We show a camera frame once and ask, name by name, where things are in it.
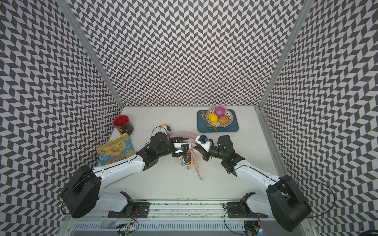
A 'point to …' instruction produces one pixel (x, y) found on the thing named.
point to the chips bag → (116, 149)
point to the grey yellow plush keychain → (181, 161)
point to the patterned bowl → (228, 113)
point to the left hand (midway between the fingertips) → (187, 141)
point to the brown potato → (224, 120)
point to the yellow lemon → (213, 118)
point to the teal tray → (233, 127)
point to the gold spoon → (214, 127)
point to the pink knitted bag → (196, 154)
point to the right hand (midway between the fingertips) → (194, 147)
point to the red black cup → (123, 125)
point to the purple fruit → (220, 111)
